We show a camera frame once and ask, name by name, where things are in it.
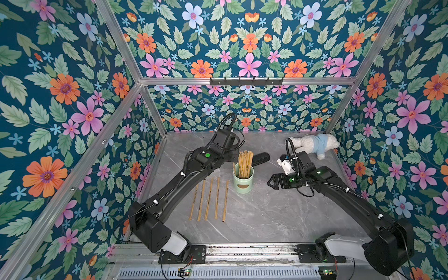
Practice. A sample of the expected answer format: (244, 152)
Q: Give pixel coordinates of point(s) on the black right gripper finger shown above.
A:
(272, 185)
(273, 178)

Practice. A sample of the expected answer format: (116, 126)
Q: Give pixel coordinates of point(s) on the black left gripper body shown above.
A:
(229, 151)

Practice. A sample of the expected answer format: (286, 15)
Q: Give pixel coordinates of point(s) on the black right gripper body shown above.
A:
(285, 180)

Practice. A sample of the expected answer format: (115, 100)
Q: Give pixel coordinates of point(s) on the tan paper straw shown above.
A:
(201, 202)
(217, 198)
(193, 203)
(209, 200)
(225, 202)

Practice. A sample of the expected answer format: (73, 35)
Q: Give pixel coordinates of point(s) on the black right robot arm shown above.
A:
(389, 243)

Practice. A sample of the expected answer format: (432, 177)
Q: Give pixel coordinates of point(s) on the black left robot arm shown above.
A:
(138, 210)

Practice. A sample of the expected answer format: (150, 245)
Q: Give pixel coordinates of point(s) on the bundle of paper straws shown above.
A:
(245, 164)

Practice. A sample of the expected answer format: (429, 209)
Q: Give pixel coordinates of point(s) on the light green metal cup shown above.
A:
(242, 185)

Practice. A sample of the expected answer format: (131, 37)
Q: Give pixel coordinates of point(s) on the white plush toy blue shirt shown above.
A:
(315, 144)

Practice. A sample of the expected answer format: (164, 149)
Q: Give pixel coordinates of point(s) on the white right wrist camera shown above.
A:
(286, 165)

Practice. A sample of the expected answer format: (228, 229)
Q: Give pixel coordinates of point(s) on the black wall hook rail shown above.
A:
(260, 82)

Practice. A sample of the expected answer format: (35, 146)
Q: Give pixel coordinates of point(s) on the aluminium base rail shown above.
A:
(236, 261)

